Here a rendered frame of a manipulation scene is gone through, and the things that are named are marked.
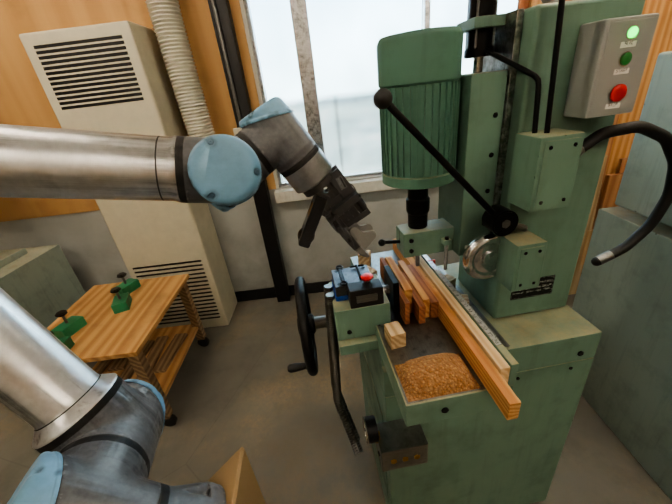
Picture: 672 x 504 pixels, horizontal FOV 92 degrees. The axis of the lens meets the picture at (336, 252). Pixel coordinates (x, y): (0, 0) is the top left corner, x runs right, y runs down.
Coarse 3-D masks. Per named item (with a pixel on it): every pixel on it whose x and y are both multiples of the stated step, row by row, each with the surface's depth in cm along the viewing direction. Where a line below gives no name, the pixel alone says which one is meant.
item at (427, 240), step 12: (396, 228) 90; (408, 228) 87; (432, 228) 85; (444, 228) 85; (408, 240) 85; (420, 240) 85; (432, 240) 86; (408, 252) 86; (420, 252) 87; (432, 252) 87
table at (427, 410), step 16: (384, 256) 110; (400, 320) 80; (416, 320) 79; (432, 320) 79; (368, 336) 81; (384, 336) 76; (416, 336) 75; (432, 336) 74; (448, 336) 73; (352, 352) 80; (384, 352) 73; (400, 352) 71; (416, 352) 70; (432, 352) 70; (448, 352) 69; (400, 384) 63; (480, 384) 61; (400, 400) 63; (432, 400) 60; (448, 400) 60; (464, 400) 61; (480, 400) 61; (416, 416) 61; (432, 416) 61; (448, 416) 62
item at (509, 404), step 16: (400, 256) 105; (448, 320) 73; (464, 336) 67; (464, 352) 67; (480, 352) 63; (480, 368) 61; (496, 384) 56; (496, 400) 57; (512, 400) 53; (512, 416) 54
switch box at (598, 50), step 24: (600, 24) 57; (624, 24) 56; (648, 24) 56; (576, 48) 62; (600, 48) 58; (624, 48) 58; (648, 48) 58; (576, 72) 63; (600, 72) 59; (576, 96) 64; (600, 96) 61
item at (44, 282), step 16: (0, 256) 194; (16, 256) 197; (32, 256) 199; (48, 256) 205; (64, 256) 217; (0, 272) 183; (16, 272) 185; (32, 272) 194; (48, 272) 204; (64, 272) 216; (16, 288) 184; (32, 288) 193; (48, 288) 203; (64, 288) 214; (80, 288) 227; (32, 304) 192; (48, 304) 202; (64, 304) 213; (48, 320) 201
